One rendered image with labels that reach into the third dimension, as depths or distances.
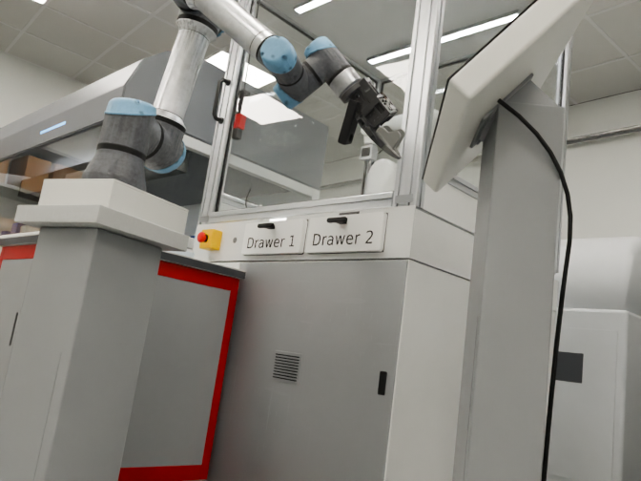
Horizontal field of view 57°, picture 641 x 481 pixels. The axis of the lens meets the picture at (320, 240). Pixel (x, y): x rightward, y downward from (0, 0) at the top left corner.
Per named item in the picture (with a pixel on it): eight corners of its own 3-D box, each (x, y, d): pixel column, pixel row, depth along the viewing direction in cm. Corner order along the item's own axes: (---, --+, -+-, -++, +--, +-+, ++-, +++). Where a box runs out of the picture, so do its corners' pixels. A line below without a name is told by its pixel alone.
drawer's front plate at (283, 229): (299, 252, 184) (304, 218, 186) (240, 254, 204) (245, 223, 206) (302, 254, 185) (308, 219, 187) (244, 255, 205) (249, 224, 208)
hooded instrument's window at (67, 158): (95, 223, 238) (118, 117, 246) (-38, 240, 362) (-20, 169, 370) (299, 278, 317) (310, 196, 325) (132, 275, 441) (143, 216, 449)
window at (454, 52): (423, 158, 166) (453, -106, 183) (423, 158, 167) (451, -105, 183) (552, 233, 226) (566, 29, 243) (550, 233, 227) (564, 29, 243)
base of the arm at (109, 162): (114, 181, 134) (124, 139, 136) (66, 178, 140) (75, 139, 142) (157, 200, 147) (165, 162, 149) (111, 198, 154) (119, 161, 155)
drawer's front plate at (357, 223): (379, 250, 162) (383, 211, 164) (304, 252, 182) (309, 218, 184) (382, 251, 163) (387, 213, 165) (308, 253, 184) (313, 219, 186)
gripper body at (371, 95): (390, 115, 145) (360, 76, 145) (365, 137, 149) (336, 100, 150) (400, 112, 151) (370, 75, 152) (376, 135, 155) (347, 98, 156)
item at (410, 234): (409, 258, 157) (415, 204, 160) (190, 261, 228) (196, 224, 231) (556, 311, 223) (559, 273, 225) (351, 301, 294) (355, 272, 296)
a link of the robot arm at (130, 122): (86, 140, 142) (98, 88, 144) (117, 160, 154) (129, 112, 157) (130, 144, 138) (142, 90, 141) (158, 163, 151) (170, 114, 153)
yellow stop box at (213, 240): (208, 247, 213) (212, 227, 214) (196, 247, 218) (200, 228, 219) (219, 250, 216) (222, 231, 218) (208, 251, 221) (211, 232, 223)
